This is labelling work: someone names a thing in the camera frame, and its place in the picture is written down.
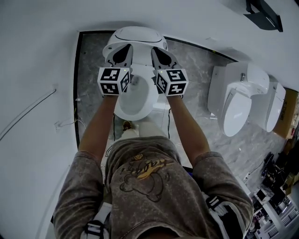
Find white rounded plastic appliance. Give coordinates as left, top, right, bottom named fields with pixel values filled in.
left=102, top=26, right=169, bottom=66

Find beige trousers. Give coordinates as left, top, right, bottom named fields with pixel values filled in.
left=120, top=120, right=168, bottom=141

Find right grey harness strap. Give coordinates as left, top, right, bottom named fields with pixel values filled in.
left=201, top=192, right=255, bottom=239

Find cluttered equipment shelves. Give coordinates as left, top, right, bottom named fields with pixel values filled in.
left=242, top=140, right=299, bottom=239

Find left grey harness strap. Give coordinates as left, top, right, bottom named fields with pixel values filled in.
left=83, top=202, right=113, bottom=239

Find person's right forearm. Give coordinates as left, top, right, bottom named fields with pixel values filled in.
left=166, top=94, right=211, bottom=168

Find white toilet bowl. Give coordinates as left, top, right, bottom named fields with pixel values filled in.
left=113, top=63, right=155, bottom=122

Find grey harness strap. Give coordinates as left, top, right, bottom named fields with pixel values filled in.
left=83, top=202, right=113, bottom=239
left=201, top=192, right=255, bottom=239

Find white toilet seat unit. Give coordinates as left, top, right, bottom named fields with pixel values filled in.
left=264, top=74, right=287, bottom=133

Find thin grey wall conduit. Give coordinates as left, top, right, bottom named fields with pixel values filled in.
left=0, top=83, right=57, bottom=141

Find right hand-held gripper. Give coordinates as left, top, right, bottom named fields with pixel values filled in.
left=150, top=47, right=189, bottom=97

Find grey printed t-shirt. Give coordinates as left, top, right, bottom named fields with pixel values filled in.
left=53, top=136, right=255, bottom=239

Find white wall cable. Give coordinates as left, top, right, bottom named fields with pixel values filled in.
left=54, top=118, right=86, bottom=132

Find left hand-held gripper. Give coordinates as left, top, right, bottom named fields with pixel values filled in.
left=97, top=43, right=134, bottom=97

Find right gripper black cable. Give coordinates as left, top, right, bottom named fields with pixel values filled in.
left=166, top=106, right=171, bottom=139

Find brown cardboard box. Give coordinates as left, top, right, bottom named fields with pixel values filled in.
left=272, top=87, right=299, bottom=140

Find white toilet with tank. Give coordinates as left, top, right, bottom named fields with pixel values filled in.
left=207, top=61, right=271, bottom=138

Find black wall bracket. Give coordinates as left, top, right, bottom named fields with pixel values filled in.
left=242, top=0, right=284, bottom=33

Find person's left forearm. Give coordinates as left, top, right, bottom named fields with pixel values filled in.
left=78, top=94, right=119, bottom=162

